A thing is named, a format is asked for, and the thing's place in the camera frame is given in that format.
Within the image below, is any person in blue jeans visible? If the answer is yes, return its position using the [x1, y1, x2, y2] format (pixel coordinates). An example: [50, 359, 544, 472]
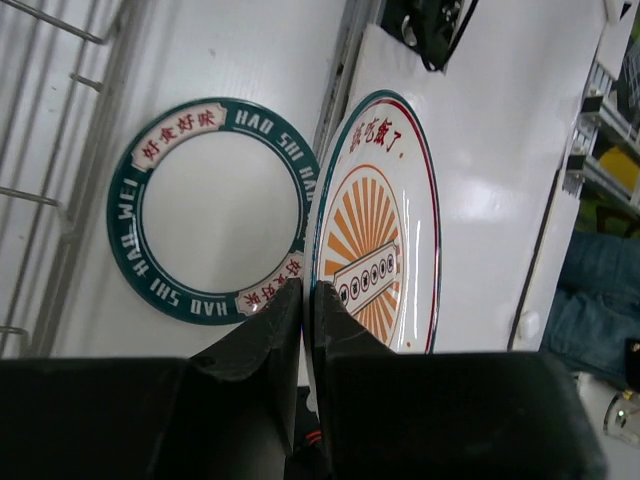
[540, 231, 639, 391]

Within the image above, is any white plate teal rim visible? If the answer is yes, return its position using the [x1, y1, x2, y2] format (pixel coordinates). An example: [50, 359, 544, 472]
[106, 97, 319, 326]

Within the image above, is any white plate orange sunburst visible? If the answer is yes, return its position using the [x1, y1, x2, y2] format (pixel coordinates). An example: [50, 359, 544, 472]
[302, 88, 443, 416]

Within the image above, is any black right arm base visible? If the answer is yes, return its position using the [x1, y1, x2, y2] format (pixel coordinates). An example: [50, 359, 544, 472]
[380, 0, 479, 72]

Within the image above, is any metal shelving with items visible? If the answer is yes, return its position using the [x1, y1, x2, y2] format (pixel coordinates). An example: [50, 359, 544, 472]
[563, 1, 639, 238]

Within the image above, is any grey wire dish rack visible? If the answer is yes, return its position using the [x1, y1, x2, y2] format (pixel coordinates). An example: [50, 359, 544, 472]
[1, 1, 148, 359]

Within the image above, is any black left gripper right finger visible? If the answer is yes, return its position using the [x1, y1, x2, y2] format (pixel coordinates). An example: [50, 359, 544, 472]
[313, 282, 608, 479]

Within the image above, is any aluminium rail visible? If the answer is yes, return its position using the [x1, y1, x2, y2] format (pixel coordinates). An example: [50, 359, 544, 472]
[313, 0, 386, 162]

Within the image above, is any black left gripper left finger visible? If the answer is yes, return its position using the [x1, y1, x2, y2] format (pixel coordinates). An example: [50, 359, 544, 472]
[1, 279, 302, 479]

